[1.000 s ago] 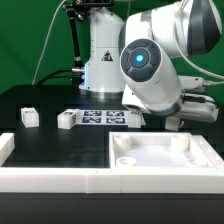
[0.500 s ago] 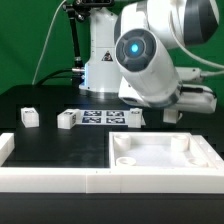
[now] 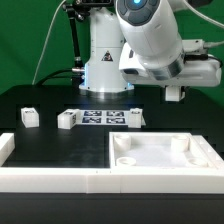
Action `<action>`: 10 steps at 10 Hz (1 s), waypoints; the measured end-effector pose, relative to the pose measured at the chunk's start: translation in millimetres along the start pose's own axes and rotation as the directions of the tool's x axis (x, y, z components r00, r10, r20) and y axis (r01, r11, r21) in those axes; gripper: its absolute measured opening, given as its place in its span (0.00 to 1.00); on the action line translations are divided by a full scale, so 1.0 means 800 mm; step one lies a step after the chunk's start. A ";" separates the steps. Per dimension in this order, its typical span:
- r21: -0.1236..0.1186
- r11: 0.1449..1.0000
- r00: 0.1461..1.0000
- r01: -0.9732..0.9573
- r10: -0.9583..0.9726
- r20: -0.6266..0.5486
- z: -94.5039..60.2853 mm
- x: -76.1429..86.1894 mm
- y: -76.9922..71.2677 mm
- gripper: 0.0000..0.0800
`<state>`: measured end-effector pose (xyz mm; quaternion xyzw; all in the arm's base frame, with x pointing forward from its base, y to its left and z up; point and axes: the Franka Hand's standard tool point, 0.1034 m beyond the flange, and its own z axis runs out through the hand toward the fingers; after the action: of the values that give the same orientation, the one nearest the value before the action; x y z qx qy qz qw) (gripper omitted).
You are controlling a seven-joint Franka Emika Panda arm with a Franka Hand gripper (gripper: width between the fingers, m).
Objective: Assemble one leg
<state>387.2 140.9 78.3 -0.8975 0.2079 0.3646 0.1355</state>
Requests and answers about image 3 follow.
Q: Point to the white square tabletop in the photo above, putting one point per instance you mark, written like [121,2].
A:
[156,150]

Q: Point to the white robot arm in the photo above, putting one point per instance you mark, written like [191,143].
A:
[136,42]

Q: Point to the fiducial marker sheet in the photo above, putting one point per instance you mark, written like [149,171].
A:
[103,117]

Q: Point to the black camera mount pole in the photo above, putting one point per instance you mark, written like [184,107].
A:
[76,13]

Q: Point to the white U-shaped obstacle fence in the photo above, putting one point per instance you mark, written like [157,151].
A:
[112,179]

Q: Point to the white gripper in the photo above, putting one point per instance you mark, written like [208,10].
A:
[195,67]

